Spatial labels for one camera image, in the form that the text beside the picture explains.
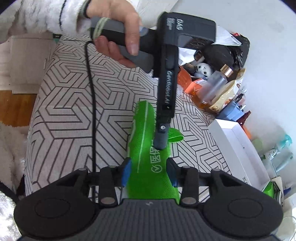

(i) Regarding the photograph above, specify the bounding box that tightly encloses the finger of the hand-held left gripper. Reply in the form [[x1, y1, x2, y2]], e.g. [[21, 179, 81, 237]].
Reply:
[[154, 123, 171, 150]]

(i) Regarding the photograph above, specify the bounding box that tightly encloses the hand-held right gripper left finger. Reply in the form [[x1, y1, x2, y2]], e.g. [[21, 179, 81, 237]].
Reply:
[[57, 158, 132, 208]]

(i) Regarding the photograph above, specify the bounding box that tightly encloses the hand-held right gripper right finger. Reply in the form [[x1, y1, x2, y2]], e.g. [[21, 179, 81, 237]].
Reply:
[[166, 159, 240, 208]]

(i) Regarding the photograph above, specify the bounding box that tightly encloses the green shopping bag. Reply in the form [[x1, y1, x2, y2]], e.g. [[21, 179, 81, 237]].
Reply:
[[126, 101, 184, 205]]

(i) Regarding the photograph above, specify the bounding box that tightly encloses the person's left forearm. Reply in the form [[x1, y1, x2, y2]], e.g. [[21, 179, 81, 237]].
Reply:
[[0, 0, 90, 44]]

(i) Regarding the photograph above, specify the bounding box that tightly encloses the black plastic bag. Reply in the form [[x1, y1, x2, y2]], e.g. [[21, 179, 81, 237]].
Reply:
[[203, 34, 250, 70]]

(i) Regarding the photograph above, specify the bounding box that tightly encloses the person's left hand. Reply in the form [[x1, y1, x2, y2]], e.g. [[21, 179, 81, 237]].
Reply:
[[85, 0, 142, 69]]

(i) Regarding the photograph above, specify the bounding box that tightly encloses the orange cardboard box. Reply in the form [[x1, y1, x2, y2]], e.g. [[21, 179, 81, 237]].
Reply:
[[177, 66, 206, 95]]

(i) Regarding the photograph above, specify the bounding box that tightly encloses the panda plush toy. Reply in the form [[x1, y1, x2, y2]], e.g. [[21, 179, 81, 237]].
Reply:
[[195, 62, 214, 79]]

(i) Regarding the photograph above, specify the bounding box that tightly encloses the frosted bottle with gold cap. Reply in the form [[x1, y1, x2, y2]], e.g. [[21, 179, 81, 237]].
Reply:
[[196, 64, 234, 110]]

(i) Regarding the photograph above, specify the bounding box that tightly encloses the flat white box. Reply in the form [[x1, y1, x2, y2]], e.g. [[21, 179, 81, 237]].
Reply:
[[207, 119, 271, 193]]

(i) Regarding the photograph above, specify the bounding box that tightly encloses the blue pouch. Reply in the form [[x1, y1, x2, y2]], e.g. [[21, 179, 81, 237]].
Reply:
[[217, 102, 245, 122]]

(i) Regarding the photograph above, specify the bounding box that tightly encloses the brown dropper bottle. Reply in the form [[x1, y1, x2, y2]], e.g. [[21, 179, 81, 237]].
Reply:
[[239, 111, 252, 127]]

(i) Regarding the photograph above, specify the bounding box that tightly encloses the green white packet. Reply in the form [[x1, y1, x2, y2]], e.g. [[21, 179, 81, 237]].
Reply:
[[262, 176, 285, 207]]

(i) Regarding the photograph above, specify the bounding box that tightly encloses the pale slim bottle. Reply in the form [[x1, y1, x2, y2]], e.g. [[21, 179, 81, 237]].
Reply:
[[270, 152, 294, 173]]

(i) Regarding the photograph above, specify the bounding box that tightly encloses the teal spray bottle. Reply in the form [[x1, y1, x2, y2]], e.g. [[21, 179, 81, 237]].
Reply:
[[264, 134, 293, 163]]

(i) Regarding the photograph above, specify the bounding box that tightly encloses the person's white fluffy clothing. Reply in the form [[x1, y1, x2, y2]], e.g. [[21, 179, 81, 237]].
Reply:
[[0, 123, 30, 241]]

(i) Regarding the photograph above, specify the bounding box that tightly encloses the black cable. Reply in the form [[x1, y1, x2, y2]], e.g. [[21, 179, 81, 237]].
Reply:
[[85, 40, 98, 201]]

